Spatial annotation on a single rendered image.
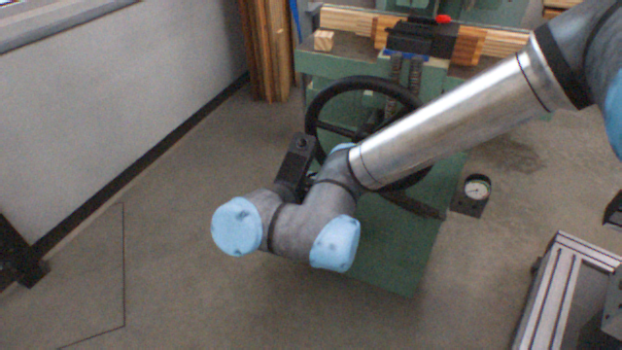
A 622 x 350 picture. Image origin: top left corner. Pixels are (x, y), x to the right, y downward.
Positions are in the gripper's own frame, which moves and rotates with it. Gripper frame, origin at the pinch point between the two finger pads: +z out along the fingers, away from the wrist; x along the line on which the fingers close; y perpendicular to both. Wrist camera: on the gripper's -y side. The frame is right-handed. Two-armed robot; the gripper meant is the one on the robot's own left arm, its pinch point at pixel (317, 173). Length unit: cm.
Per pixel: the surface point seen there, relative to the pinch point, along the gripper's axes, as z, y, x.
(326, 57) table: 12.4, -25.7, -7.6
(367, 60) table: 12.8, -26.8, 2.6
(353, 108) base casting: 18.6, -15.0, 0.4
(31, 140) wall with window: 14, 21, -115
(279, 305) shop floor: 38, 63, -15
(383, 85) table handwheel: -6.5, -21.1, 10.6
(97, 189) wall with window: 43, 46, -116
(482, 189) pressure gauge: 18.4, -2.9, 35.8
